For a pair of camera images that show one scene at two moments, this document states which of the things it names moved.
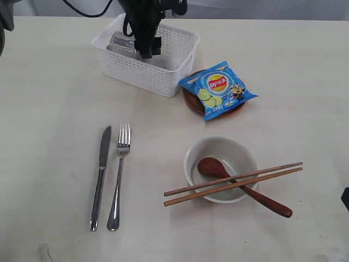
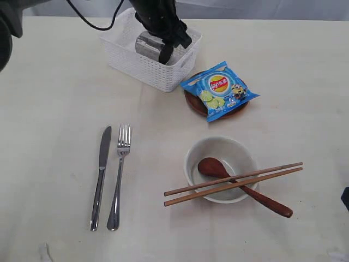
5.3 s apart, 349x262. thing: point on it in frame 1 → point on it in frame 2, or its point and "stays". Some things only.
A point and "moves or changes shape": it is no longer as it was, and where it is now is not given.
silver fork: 123,145 stays
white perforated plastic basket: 163,74 moves or changes shape
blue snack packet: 217,88 stays
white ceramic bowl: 239,158 stays
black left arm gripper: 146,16 → 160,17
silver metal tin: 119,41 moves or changes shape
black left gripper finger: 345,197 stays
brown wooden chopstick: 220,189 stays
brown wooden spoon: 213,167 stays
